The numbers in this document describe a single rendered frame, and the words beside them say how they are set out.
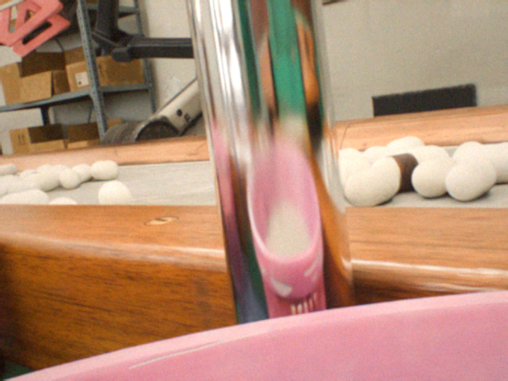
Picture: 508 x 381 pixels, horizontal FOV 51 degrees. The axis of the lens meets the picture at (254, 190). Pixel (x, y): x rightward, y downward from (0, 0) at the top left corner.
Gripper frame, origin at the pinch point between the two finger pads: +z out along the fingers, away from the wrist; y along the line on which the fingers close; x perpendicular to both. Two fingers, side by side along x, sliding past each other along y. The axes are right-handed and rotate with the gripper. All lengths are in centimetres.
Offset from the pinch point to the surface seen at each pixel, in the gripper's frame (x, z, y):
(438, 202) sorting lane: -29, -2, -50
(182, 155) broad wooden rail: -23.6, 1.5, -8.7
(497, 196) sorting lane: -31, -4, -51
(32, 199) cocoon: -12.5, 9.9, -32.8
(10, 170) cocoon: -5.6, 16.3, 13.8
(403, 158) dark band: -28, -4, -47
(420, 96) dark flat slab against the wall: -120, -75, 134
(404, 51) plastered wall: -106, -89, 139
